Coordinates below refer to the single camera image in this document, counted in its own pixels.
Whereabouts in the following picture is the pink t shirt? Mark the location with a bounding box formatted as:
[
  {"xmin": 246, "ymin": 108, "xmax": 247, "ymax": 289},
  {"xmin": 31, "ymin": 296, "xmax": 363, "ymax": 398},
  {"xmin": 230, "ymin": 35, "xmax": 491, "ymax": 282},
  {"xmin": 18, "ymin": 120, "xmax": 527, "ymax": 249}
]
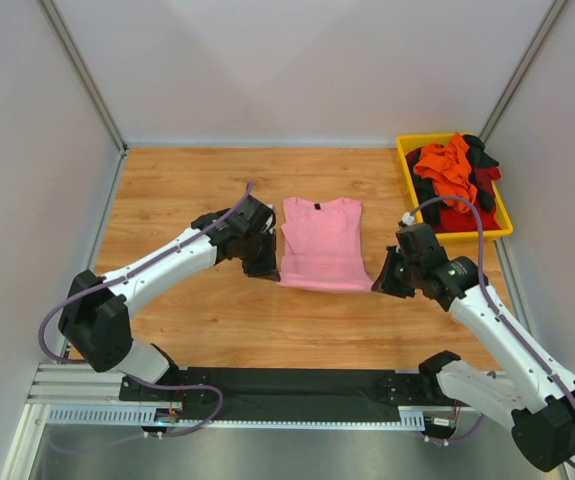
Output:
[{"xmin": 279, "ymin": 197, "xmax": 372, "ymax": 293}]

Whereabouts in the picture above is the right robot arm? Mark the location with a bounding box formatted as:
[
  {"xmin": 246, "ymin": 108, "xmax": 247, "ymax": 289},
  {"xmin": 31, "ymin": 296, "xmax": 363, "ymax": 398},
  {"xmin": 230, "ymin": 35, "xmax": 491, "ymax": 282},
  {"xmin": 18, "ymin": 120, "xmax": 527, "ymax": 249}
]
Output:
[{"xmin": 372, "ymin": 223, "xmax": 575, "ymax": 472}]

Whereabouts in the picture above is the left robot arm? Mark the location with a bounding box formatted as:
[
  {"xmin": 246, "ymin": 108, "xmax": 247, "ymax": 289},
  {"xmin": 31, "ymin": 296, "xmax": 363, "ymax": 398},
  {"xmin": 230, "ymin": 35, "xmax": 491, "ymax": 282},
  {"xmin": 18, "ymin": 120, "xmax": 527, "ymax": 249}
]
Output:
[{"xmin": 58, "ymin": 195, "xmax": 279, "ymax": 402}]

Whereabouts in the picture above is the red t shirt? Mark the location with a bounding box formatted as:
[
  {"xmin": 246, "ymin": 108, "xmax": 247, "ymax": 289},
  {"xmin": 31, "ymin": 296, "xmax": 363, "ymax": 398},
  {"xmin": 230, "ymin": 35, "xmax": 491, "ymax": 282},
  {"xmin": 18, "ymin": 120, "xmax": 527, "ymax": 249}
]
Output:
[{"xmin": 434, "ymin": 167, "xmax": 501, "ymax": 233}]

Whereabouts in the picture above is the orange t shirt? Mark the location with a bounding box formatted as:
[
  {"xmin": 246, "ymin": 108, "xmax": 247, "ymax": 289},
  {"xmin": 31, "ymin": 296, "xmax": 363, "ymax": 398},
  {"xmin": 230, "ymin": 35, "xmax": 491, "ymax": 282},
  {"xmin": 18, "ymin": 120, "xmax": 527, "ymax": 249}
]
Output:
[{"xmin": 408, "ymin": 133, "xmax": 478, "ymax": 215}]

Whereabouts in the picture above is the yellow plastic bin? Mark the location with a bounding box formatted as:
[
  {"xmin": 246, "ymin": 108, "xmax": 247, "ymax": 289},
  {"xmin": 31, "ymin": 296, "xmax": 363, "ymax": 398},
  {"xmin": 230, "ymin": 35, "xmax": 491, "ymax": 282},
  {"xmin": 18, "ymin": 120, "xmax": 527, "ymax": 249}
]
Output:
[{"xmin": 397, "ymin": 133, "xmax": 513, "ymax": 243}]

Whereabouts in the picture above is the black t shirt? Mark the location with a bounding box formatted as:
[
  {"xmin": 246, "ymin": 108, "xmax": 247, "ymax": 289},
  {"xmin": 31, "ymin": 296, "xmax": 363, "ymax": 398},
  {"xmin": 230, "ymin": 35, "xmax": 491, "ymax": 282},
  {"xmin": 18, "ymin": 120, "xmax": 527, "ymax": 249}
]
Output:
[{"xmin": 406, "ymin": 134, "xmax": 499, "ymax": 232}]

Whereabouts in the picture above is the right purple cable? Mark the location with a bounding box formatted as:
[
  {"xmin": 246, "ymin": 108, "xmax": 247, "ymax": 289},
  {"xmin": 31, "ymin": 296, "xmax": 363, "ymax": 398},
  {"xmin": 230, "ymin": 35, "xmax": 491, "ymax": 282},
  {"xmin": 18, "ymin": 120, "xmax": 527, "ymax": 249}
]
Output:
[{"xmin": 400, "ymin": 195, "xmax": 575, "ymax": 479}]

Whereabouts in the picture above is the purple cable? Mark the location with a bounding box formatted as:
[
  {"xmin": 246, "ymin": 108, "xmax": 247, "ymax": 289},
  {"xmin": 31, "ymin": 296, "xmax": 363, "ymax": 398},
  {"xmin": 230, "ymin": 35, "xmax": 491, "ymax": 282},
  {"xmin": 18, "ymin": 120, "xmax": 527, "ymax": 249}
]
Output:
[
  {"xmin": 400, "ymin": 195, "xmax": 575, "ymax": 479},
  {"xmin": 37, "ymin": 180, "xmax": 256, "ymax": 436}
]

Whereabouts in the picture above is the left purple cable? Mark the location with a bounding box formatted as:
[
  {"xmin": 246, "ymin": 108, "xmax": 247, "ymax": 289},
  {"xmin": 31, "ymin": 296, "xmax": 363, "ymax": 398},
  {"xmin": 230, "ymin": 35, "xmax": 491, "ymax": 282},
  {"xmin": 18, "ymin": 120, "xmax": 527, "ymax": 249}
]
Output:
[{"xmin": 37, "ymin": 180, "xmax": 256, "ymax": 436}]

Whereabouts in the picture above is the grey slotted cable duct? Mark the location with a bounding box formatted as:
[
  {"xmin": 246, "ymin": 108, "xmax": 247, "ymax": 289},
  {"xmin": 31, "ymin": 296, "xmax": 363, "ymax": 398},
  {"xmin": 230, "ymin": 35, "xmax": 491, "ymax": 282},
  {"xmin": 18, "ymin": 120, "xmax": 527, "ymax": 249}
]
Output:
[{"xmin": 44, "ymin": 403, "xmax": 458, "ymax": 430}]

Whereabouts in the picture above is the aluminium frame rail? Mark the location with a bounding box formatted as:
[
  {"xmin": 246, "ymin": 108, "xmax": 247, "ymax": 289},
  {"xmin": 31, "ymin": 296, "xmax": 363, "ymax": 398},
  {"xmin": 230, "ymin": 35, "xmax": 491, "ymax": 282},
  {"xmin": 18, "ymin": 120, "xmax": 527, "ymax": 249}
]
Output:
[{"xmin": 26, "ymin": 363, "xmax": 508, "ymax": 414}]

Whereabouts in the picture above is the right corner aluminium post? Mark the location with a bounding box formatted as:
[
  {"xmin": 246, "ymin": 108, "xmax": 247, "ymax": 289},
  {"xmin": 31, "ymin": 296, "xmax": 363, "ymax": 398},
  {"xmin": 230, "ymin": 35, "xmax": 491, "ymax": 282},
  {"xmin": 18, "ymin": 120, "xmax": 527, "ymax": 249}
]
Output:
[{"xmin": 479, "ymin": 0, "xmax": 572, "ymax": 143}]

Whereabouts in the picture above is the corner aluminium post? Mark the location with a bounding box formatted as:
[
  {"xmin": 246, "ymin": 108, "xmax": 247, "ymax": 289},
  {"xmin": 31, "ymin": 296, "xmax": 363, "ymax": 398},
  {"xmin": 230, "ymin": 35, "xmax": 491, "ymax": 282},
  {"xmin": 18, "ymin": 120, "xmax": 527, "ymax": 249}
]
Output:
[
  {"xmin": 36, "ymin": 0, "xmax": 128, "ymax": 155},
  {"xmin": 479, "ymin": 0, "xmax": 572, "ymax": 143}
]

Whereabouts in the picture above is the left corner aluminium post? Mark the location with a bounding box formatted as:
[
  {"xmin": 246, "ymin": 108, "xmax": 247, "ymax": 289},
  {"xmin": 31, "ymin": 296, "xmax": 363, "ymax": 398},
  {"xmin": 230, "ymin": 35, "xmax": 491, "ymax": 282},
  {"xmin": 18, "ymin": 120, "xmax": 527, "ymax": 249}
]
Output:
[{"xmin": 36, "ymin": 0, "xmax": 128, "ymax": 155}]

